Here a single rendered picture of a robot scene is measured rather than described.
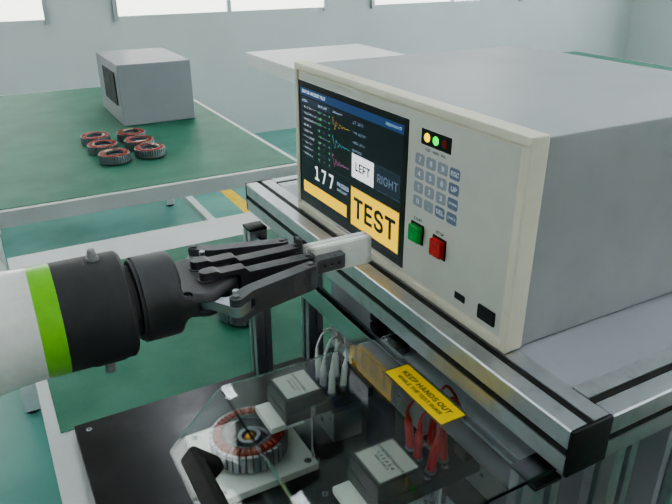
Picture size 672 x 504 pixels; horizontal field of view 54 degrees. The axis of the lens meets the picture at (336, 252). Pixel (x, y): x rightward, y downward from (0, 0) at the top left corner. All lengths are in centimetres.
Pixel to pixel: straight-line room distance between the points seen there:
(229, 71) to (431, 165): 499
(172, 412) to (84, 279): 61
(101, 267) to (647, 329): 51
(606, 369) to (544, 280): 10
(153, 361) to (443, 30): 565
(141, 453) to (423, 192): 61
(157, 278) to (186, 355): 74
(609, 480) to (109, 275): 48
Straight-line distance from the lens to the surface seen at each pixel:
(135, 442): 109
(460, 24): 675
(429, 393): 65
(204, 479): 58
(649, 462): 74
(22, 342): 54
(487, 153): 59
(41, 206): 217
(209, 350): 130
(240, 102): 568
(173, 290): 56
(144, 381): 125
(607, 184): 64
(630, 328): 71
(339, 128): 81
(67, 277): 55
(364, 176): 77
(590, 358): 65
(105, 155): 248
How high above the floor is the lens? 146
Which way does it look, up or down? 25 degrees down
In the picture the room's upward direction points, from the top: straight up
